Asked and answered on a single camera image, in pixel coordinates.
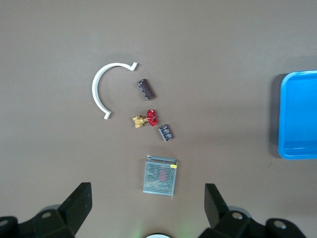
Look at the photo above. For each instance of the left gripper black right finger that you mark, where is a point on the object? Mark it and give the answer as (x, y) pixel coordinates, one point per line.
(223, 220)

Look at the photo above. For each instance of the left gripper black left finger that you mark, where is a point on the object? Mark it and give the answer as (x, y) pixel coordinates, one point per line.
(71, 213)

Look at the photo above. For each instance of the short black capacitor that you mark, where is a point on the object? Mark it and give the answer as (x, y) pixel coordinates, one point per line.
(166, 133)

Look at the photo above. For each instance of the long dark brown capacitor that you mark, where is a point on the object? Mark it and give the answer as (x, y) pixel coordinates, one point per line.
(146, 89)

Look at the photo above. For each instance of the metal mesh power supply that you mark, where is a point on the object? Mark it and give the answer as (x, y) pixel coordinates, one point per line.
(159, 178)

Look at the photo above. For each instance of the white curved pipe clamp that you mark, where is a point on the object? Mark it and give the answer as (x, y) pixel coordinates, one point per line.
(95, 86)

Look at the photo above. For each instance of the blue plastic tray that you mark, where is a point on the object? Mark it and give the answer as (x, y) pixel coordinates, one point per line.
(299, 111)

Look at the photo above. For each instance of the brown table cover sheet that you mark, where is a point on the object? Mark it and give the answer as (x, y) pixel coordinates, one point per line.
(49, 37)

